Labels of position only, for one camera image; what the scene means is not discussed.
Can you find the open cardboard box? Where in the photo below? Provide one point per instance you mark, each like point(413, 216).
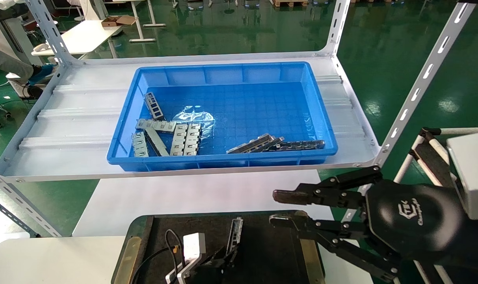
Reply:
point(116, 20)

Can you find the white slotted shelf post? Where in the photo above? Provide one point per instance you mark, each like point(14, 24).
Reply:
point(338, 23)
point(424, 79)
point(22, 201)
point(49, 31)

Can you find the metal shells at bin front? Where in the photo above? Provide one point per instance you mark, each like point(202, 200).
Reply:
point(250, 144)

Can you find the silver metal channel bracket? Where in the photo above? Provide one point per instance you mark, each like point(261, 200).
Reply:
point(235, 232)

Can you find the dark perforated metal bracket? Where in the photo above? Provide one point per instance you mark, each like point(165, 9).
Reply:
point(302, 145)
point(153, 105)

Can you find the small white object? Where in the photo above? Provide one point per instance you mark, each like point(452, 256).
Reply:
point(41, 46)

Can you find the clear plastic bag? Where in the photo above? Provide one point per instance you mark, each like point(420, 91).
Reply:
point(193, 115)

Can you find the silver metal bracket part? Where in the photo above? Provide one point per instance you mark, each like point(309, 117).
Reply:
point(275, 142)
point(156, 125)
point(157, 142)
point(179, 139)
point(193, 139)
point(138, 145)

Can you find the dark slotted cross brace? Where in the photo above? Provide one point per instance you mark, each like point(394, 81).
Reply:
point(10, 215)

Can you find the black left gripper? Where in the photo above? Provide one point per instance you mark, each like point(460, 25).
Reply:
point(211, 276)

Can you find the seated person grey trousers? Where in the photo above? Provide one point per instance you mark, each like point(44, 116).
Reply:
point(10, 65)

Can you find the white tube rack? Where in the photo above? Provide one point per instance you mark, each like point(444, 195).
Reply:
point(467, 130)

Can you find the blue plastic bin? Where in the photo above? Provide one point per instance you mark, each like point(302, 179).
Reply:
point(270, 98)

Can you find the white metal shelf board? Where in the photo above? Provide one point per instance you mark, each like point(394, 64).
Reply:
point(85, 118)

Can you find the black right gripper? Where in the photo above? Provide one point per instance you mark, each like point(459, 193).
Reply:
point(416, 219)

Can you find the black container with brass edges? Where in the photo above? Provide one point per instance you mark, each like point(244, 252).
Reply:
point(270, 260)

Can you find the white desk frame legs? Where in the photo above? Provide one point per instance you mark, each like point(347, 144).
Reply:
point(142, 40)

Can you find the white background table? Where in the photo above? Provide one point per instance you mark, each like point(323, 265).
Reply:
point(85, 35)

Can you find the wooden pallet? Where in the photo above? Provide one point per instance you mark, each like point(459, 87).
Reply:
point(290, 3)

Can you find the black foam pad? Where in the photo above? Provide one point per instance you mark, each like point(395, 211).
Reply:
point(428, 157)

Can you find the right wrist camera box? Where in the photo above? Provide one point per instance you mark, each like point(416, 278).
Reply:
point(475, 173)

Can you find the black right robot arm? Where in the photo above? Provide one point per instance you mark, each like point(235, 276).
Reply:
point(471, 252)

